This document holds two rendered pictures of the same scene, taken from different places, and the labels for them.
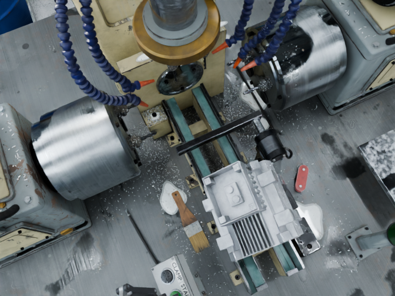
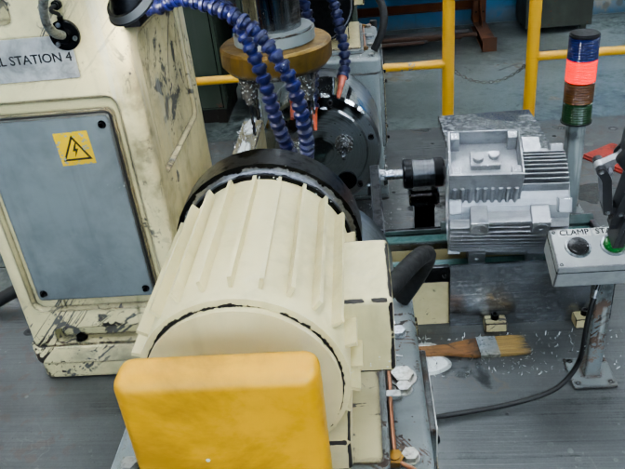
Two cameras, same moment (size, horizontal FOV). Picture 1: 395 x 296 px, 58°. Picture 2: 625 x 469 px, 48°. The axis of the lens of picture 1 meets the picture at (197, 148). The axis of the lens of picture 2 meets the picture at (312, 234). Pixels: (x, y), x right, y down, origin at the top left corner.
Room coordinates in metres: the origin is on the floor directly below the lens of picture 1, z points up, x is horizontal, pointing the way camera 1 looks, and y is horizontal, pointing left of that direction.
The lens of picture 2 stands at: (0.04, 1.03, 1.63)
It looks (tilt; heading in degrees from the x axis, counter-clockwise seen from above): 31 degrees down; 292
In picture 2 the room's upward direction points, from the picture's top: 6 degrees counter-clockwise
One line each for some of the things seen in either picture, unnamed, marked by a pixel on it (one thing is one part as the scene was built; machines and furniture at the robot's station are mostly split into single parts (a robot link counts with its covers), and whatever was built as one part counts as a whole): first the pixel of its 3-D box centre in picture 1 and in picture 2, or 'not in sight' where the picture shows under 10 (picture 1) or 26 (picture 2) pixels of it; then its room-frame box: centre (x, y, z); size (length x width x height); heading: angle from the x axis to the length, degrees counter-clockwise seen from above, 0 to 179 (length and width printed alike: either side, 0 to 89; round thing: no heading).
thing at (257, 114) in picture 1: (219, 133); (377, 201); (0.35, -0.07, 1.01); 0.26 x 0.04 x 0.03; 106
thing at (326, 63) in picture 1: (298, 54); (322, 129); (0.54, -0.33, 1.04); 0.41 x 0.25 x 0.25; 106
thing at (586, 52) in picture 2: not in sight; (583, 47); (0.02, -0.45, 1.19); 0.06 x 0.06 x 0.04
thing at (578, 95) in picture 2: not in sight; (578, 90); (0.02, -0.45, 1.10); 0.06 x 0.06 x 0.04
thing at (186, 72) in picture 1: (180, 79); not in sight; (0.54, 0.02, 1.02); 0.15 x 0.02 x 0.15; 106
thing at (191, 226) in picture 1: (188, 220); (470, 348); (0.16, 0.06, 0.80); 0.21 x 0.05 x 0.01; 19
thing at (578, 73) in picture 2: not in sight; (580, 69); (0.02, -0.45, 1.14); 0.06 x 0.06 x 0.04
